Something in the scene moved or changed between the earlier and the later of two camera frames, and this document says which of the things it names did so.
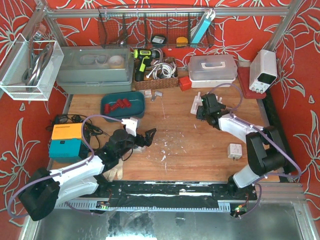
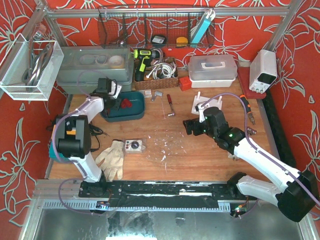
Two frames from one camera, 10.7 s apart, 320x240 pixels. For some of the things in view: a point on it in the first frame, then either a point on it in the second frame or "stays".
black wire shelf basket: (156, 27) stays
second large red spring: (125, 103) stays
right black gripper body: (204, 107) → (191, 127)
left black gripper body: (141, 140) → (113, 105)
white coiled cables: (162, 70) stays
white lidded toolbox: (208, 71) stays
